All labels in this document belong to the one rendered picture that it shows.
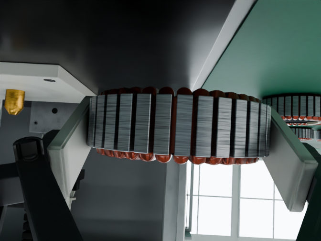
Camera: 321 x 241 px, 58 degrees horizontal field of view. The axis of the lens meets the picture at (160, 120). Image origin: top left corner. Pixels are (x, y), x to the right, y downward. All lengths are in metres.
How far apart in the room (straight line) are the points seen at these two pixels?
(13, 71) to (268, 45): 0.22
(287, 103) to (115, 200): 0.35
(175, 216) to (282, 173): 0.27
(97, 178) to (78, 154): 0.42
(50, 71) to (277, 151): 0.19
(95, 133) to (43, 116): 0.32
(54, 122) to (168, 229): 0.23
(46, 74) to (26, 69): 0.02
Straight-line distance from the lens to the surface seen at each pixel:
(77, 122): 0.17
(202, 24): 0.17
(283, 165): 0.17
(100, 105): 0.16
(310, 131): 1.01
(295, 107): 0.45
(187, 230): 4.06
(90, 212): 0.60
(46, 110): 0.48
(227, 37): 0.24
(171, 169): 0.41
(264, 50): 0.27
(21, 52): 0.25
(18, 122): 0.64
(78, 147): 0.16
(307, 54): 0.29
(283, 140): 0.17
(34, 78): 0.28
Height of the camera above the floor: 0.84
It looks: 5 degrees down
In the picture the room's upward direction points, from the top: 177 degrees counter-clockwise
